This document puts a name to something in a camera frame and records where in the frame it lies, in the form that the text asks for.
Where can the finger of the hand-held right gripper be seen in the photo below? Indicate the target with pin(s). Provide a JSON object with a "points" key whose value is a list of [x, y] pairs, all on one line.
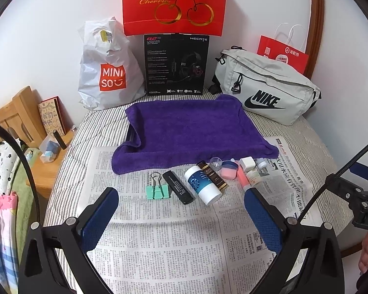
{"points": [[343, 188], [363, 171]]}

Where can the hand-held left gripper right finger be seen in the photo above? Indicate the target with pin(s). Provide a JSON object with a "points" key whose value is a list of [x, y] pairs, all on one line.
{"points": [[263, 217]]}

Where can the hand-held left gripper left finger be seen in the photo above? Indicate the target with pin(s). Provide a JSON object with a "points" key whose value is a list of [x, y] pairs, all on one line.
{"points": [[99, 217]]}

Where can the small white bottle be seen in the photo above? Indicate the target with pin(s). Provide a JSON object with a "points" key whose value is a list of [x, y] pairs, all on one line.
{"points": [[254, 177]]}

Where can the pink white tube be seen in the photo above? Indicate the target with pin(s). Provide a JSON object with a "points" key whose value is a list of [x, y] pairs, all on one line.
{"points": [[242, 177]]}

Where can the small vial purple cap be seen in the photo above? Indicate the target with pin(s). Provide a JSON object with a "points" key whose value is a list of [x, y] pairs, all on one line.
{"points": [[260, 163]]}

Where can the white charger adapter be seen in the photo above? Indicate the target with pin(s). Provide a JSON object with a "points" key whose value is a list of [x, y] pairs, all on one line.
{"points": [[248, 163]]}

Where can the green binder clip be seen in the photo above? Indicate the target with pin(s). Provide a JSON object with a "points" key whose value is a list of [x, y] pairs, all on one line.
{"points": [[157, 192]]}

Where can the black gold small bottle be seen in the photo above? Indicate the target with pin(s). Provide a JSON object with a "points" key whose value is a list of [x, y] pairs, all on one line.
{"points": [[214, 176]]}

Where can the white blue balm jar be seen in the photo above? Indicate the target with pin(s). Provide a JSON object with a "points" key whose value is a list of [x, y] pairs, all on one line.
{"points": [[202, 183]]}

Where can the small clear plastic cup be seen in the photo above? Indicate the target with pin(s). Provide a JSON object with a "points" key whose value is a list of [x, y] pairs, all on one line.
{"points": [[216, 160]]}

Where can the black rectangular stick device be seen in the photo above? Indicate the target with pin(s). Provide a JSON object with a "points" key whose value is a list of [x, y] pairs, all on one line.
{"points": [[177, 188]]}

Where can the person's right hand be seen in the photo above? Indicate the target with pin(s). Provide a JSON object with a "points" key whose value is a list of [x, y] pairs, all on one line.
{"points": [[366, 251]]}

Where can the wooden nightstand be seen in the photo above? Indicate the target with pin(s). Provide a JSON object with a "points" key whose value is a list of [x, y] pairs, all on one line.
{"points": [[46, 174]]}

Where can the newspaper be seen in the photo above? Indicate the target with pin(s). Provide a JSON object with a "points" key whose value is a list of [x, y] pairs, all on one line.
{"points": [[171, 235]]}

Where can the clear plastic box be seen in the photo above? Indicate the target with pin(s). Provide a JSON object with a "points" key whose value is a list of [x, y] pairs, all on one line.
{"points": [[49, 153]]}

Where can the black cylinder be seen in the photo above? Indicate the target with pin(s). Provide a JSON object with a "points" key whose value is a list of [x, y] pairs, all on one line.
{"points": [[60, 141]]}

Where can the pink printed cloth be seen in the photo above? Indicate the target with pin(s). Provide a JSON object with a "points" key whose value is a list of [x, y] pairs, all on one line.
{"points": [[0, 220]]}

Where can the white floral cloth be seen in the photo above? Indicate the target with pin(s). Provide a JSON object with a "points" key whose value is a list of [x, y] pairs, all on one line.
{"points": [[3, 165]]}

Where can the red book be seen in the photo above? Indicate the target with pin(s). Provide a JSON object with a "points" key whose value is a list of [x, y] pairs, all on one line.
{"points": [[62, 113]]}

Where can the illustrated notebook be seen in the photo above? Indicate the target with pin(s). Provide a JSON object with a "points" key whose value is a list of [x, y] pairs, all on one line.
{"points": [[50, 116]]}

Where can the purple towel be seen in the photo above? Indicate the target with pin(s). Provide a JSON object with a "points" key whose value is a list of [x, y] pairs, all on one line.
{"points": [[187, 128]]}

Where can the white plastic shopping bag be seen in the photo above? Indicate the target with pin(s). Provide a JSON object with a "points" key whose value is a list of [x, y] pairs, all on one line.
{"points": [[95, 88]]}

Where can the grey waist bag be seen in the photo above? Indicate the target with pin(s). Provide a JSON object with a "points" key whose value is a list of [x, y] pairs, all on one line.
{"points": [[263, 79]]}

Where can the black headset box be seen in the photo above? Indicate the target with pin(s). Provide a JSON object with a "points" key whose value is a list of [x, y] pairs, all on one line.
{"points": [[159, 67]]}

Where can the red gift bag gold cherries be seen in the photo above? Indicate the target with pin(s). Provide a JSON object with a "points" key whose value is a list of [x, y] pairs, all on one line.
{"points": [[171, 15]]}

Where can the curved brown wooden frame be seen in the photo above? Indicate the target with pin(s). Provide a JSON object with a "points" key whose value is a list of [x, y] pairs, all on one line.
{"points": [[315, 21]]}

